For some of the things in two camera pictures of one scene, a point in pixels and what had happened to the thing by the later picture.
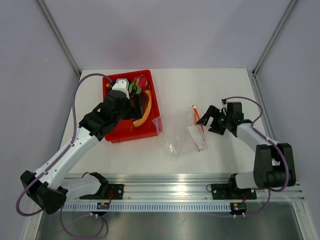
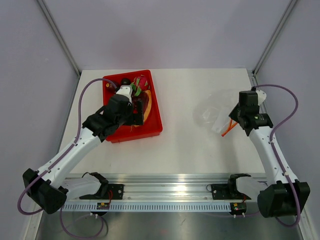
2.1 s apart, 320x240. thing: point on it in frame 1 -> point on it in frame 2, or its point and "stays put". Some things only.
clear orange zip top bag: [183, 130] -> [213, 109]
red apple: [108, 86] stays put
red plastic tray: [124, 130] stays put
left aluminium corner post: [53, 26] stays put
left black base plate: [115, 191] stays put
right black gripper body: [225, 119] -> [236, 114]
